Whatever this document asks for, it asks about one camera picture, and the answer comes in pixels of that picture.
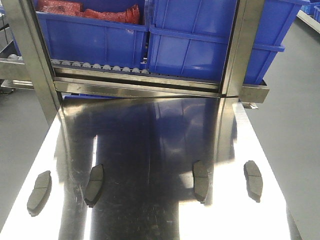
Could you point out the grey brake pad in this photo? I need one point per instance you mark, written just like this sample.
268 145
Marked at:
254 180
200 181
40 193
94 186

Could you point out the roller conveyor track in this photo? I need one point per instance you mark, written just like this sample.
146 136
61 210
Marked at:
98 66

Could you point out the right blue plastic bin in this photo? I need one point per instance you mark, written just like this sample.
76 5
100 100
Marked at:
189 38

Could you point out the blue plastic bin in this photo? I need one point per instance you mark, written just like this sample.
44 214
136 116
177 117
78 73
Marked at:
76 38
189 38

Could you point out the left blue plastic bin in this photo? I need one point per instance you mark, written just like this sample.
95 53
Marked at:
76 38

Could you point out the red mesh bag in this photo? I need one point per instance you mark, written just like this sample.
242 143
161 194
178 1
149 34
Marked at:
76 9

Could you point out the stainless steel rack frame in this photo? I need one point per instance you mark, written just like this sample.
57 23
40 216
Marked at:
35 70

